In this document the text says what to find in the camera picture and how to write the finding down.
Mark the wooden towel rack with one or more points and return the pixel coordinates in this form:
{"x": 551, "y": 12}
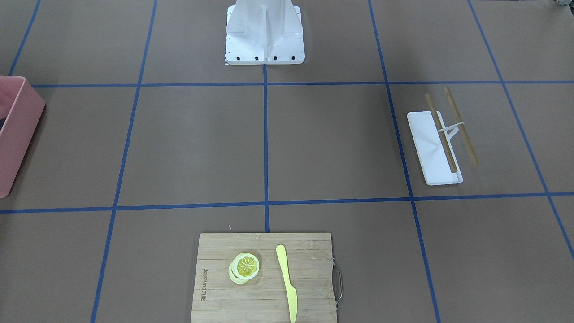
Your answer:
{"x": 446, "y": 133}

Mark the white rectangular tray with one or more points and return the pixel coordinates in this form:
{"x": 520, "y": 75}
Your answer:
{"x": 430, "y": 153}

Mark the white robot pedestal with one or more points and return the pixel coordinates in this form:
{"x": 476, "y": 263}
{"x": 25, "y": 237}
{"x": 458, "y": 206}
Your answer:
{"x": 262, "y": 32}

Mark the pink plastic bin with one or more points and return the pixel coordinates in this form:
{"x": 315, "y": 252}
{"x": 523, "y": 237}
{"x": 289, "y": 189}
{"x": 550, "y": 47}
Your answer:
{"x": 21, "y": 109}

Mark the wooden cutting board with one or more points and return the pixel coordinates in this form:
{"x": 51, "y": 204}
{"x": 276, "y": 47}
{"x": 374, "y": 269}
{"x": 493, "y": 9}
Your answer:
{"x": 263, "y": 299}

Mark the yellow plastic knife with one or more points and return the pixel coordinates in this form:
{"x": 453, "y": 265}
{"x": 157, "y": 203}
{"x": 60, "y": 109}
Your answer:
{"x": 292, "y": 297}

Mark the yellow lemon slice toy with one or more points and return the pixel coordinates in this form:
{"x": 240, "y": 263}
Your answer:
{"x": 243, "y": 268}

